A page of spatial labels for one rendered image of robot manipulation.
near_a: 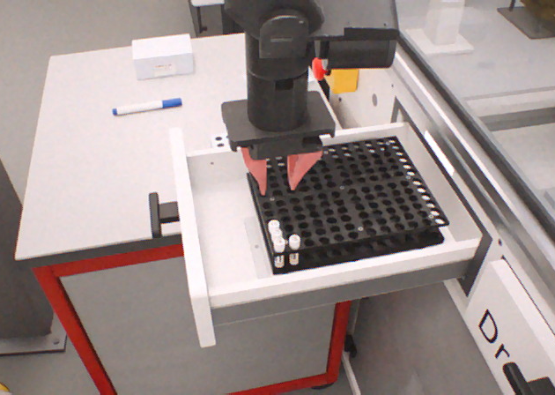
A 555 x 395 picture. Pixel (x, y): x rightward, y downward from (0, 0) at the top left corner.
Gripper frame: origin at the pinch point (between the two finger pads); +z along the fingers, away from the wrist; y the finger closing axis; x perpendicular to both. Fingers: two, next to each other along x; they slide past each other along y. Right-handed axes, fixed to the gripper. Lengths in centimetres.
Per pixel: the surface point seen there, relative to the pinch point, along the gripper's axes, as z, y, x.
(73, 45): 100, -59, 234
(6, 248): 60, -57, 54
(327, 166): 8.0, 9.3, 10.0
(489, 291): 8.2, 20.9, -13.7
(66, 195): 22.2, -29.8, 27.9
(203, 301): 6.4, -9.8, -9.0
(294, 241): 6.7, 1.4, -3.0
